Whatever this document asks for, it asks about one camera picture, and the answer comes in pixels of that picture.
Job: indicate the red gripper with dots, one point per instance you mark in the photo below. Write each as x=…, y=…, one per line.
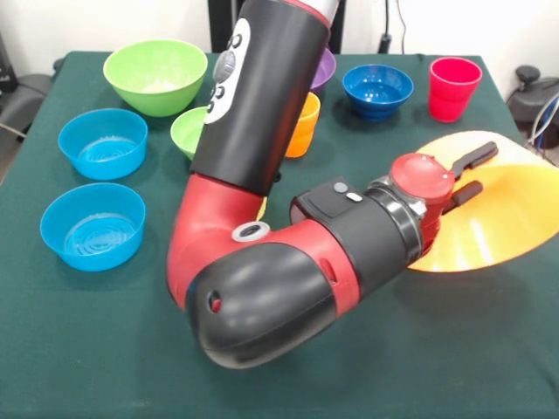
x=421, y=179

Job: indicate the large orange bowl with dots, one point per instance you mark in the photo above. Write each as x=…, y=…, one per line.
x=493, y=218

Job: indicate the large green bowl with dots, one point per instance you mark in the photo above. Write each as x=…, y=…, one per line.
x=155, y=78

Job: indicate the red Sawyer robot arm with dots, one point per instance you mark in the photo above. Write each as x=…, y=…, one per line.
x=262, y=131

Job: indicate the red cup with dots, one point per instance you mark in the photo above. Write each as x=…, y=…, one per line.
x=452, y=96

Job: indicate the dark blue bowl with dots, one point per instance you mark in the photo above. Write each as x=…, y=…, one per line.
x=377, y=89

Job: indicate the orange cup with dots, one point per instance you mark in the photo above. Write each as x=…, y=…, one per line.
x=303, y=135

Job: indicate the purple bowl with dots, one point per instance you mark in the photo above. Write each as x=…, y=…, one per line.
x=324, y=72

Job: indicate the yellow cup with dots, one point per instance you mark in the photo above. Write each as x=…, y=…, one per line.
x=262, y=209

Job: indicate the small green bowl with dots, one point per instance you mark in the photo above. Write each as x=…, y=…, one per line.
x=185, y=133

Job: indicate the light blue bowl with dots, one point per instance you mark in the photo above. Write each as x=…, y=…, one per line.
x=93, y=231
x=103, y=146

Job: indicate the dark green tablecloth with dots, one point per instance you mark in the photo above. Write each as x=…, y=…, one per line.
x=131, y=327

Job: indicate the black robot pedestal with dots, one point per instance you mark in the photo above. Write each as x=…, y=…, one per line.
x=222, y=22

